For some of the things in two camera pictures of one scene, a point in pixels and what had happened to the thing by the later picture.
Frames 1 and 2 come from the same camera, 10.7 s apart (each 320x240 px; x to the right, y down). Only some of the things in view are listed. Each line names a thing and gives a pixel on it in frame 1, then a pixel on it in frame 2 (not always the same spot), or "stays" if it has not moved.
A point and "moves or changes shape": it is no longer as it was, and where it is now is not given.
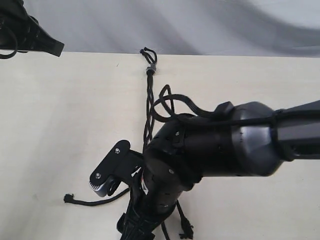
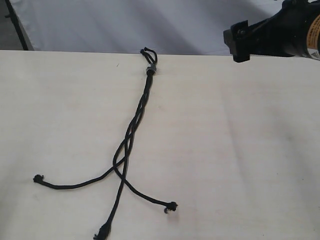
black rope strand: x=186 y=228 moves or changes shape
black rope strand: x=151 y=58 → x=38 y=178
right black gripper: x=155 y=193 → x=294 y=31
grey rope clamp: x=152 y=67 stays
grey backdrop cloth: x=285 y=28 stays
